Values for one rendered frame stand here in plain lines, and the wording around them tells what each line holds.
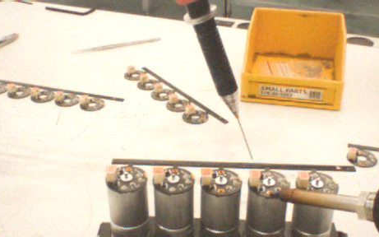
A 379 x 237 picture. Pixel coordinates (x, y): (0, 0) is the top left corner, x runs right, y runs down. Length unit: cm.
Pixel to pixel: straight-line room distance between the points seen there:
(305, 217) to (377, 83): 30
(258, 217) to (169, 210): 5
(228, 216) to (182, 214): 3
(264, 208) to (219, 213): 3
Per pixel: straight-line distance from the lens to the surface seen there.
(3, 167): 45
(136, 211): 31
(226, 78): 25
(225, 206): 30
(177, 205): 30
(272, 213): 31
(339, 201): 26
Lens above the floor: 100
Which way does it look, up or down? 31 degrees down
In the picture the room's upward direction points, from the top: straight up
